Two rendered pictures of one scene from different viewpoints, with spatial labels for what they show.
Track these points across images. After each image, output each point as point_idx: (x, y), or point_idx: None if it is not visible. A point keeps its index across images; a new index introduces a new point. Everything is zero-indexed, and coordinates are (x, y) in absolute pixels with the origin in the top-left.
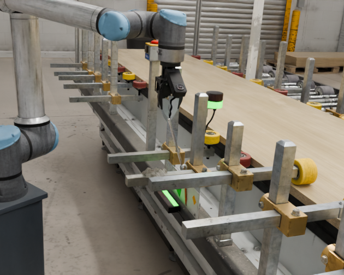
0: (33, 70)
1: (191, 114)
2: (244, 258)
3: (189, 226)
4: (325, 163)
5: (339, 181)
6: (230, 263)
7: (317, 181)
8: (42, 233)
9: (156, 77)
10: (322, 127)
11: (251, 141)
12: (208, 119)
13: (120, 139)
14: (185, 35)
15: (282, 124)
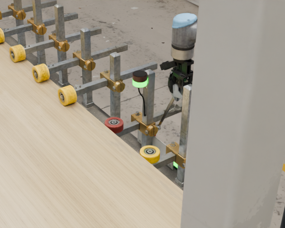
0: None
1: None
2: (100, 119)
3: (123, 43)
4: (41, 130)
5: (38, 111)
6: (108, 115)
7: (54, 107)
8: (283, 212)
9: (192, 71)
10: (19, 211)
11: (106, 150)
12: (164, 187)
13: None
14: (172, 35)
15: (73, 202)
